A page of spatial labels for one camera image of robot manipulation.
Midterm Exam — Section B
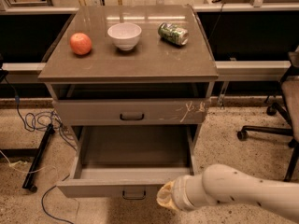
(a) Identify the grey drawer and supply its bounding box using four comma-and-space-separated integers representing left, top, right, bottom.
58, 125, 198, 200
53, 99, 210, 126

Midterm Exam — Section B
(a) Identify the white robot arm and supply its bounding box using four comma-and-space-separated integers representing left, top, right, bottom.
157, 164, 299, 223

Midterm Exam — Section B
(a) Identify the grey drawer cabinet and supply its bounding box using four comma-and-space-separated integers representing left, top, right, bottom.
37, 4, 220, 147

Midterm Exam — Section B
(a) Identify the black stand leg with wheel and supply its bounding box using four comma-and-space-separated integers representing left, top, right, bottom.
0, 123, 56, 193

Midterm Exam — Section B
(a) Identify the black office chair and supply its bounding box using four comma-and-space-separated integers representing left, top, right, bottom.
236, 46, 299, 183

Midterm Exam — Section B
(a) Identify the green soda can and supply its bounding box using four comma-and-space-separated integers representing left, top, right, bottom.
158, 22, 189, 46

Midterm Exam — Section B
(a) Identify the white bowl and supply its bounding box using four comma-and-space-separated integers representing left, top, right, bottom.
107, 22, 142, 51

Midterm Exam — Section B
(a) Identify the red apple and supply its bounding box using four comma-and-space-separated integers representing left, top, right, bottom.
69, 33, 92, 55

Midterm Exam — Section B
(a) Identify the blue cable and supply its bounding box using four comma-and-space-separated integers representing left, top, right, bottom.
3, 77, 78, 224

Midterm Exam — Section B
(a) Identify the white cable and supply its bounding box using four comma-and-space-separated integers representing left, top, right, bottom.
0, 148, 48, 175

